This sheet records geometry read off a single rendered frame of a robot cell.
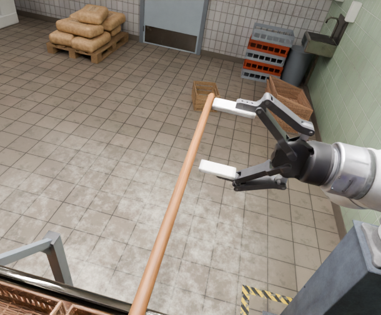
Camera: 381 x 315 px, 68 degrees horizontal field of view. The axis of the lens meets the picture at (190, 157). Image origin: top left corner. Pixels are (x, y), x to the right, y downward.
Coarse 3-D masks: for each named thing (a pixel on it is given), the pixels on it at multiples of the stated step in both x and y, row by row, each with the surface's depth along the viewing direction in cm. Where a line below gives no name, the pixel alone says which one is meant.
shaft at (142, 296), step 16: (208, 96) 127; (208, 112) 116; (192, 144) 96; (192, 160) 91; (176, 192) 78; (176, 208) 74; (160, 240) 66; (160, 256) 63; (144, 272) 60; (144, 288) 57; (144, 304) 55
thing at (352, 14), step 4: (352, 4) 307; (356, 4) 304; (360, 4) 303; (352, 8) 307; (356, 8) 306; (348, 12) 315; (352, 12) 309; (356, 12) 309; (348, 16) 313; (352, 16) 311; (356, 16) 311; (348, 20) 314; (352, 20) 313
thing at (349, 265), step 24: (360, 240) 101; (336, 264) 114; (360, 264) 98; (312, 288) 130; (336, 288) 110; (360, 288) 99; (240, 312) 173; (264, 312) 174; (288, 312) 151; (312, 312) 124; (336, 312) 112; (360, 312) 109
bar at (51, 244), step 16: (48, 240) 88; (0, 256) 68; (16, 256) 73; (48, 256) 94; (64, 256) 99; (0, 272) 58; (16, 272) 59; (64, 272) 102; (32, 288) 57; (48, 288) 57; (64, 288) 58; (80, 288) 59; (80, 304) 57; (96, 304) 56; (112, 304) 57; (128, 304) 57
